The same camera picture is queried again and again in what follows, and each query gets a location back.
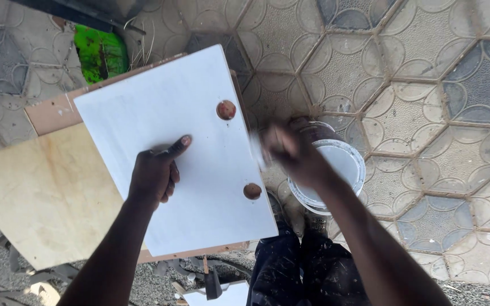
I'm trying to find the person's right shoe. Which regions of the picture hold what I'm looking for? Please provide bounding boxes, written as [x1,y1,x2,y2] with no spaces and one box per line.
[304,210,330,239]

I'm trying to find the white paint-covered brush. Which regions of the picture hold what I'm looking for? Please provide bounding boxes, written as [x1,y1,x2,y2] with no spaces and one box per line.
[249,131,270,171]

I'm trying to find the brown wooden work board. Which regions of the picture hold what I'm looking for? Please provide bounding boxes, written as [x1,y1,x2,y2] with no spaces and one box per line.
[24,53,251,264]

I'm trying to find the white paint bucket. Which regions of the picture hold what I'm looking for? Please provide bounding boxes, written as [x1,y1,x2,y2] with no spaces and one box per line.
[287,121,366,216]

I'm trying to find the heap of grey scrap pieces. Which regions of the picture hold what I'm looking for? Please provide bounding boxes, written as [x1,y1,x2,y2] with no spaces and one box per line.
[0,236,80,306]

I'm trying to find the person's right hand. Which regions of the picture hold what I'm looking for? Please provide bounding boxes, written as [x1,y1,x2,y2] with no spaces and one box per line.
[262,119,336,190]

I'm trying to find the hammer with wooden handle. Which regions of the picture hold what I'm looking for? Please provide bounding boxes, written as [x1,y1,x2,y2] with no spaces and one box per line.
[202,255,223,301]

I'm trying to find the dark metal bar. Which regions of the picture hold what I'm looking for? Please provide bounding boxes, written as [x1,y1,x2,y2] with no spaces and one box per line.
[10,0,147,35]

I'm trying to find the small white painted board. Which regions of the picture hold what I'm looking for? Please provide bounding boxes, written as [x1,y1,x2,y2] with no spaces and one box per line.
[183,280,251,306]

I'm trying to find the person's left hand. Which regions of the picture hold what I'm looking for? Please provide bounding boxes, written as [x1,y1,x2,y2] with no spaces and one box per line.
[127,135,192,210]

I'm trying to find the person's shoe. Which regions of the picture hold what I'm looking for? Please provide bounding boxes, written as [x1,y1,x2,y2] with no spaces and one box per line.
[266,190,297,237]
[304,210,330,239]

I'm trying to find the white painted board with holes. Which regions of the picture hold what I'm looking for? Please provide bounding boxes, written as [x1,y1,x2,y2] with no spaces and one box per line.
[73,44,279,257]

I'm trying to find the light plywood sheet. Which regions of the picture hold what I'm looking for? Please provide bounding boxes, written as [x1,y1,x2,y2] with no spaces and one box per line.
[0,122,147,271]

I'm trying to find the person's left shoe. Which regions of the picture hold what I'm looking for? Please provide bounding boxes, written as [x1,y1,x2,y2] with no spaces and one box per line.
[266,190,297,237]

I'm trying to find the person's dark paint-speckled trousers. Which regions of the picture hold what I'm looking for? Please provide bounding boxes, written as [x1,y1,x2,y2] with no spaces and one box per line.
[246,221,372,306]

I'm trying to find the green plastic object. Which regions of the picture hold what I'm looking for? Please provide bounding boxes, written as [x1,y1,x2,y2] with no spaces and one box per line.
[73,24,129,85]

